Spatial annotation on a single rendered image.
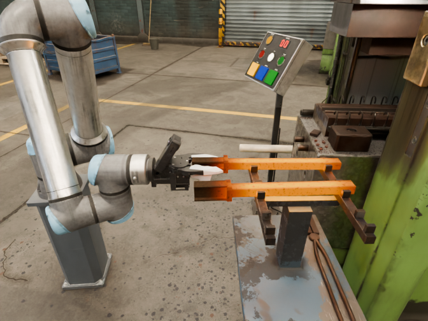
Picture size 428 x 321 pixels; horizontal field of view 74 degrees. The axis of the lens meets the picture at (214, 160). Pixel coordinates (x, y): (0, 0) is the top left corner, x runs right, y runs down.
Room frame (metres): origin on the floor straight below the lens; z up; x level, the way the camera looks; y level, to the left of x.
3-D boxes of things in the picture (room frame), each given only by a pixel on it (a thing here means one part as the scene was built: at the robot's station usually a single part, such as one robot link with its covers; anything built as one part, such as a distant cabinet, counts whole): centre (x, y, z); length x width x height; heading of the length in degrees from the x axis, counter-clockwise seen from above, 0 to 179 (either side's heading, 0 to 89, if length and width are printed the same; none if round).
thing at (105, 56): (5.78, 2.57, 0.36); 1.20 x 0.80 x 0.72; 63
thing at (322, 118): (1.08, -0.64, 0.96); 0.42 x 0.20 x 0.09; 86
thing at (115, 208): (0.70, 0.31, 0.83); 0.12 x 0.09 x 0.12; 119
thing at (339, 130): (0.92, -0.48, 0.95); 0.12 x 0.08 x 0.06; 86
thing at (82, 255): (1.10, 0.72, 0.30); 0.22 x 0.22 x 0.60; 5
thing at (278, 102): (1.66, -0.39, 0.54); 0.04 x 0.04 x 1.08; 86
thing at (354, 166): (1.03, -0.65, 0.69); 0.56 x 0.38 x 0.45; 86
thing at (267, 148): (1.45, -0.37, 0.62); 0.44 x 0.05 x 0.05; 86
